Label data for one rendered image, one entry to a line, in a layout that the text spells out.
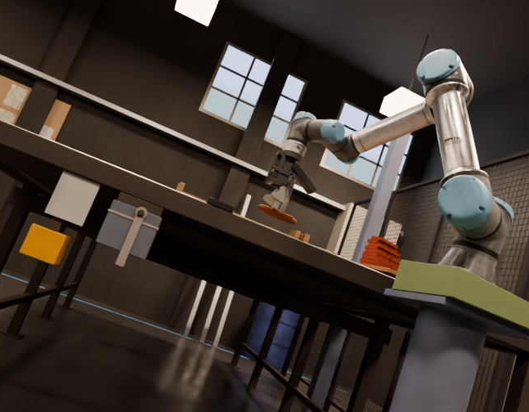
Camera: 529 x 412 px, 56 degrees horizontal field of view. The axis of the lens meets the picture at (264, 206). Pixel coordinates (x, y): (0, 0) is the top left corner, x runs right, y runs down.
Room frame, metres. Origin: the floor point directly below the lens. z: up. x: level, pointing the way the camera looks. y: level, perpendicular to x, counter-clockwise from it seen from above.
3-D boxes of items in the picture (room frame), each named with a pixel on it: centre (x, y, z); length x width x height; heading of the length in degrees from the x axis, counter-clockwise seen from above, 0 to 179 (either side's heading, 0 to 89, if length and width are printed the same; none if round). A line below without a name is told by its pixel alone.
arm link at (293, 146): (1.59, -0.03, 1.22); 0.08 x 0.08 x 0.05
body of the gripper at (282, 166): (1.59, -0.02, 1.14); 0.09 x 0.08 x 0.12; 103
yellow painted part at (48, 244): (1.30, 0.49, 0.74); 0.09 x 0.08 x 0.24; 100
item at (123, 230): (1.34, 0.31, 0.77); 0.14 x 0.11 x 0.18; 100
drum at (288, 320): (6.95, -0.71, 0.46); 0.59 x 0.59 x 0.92
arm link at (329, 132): (1.54, -0.11, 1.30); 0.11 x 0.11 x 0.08; 47
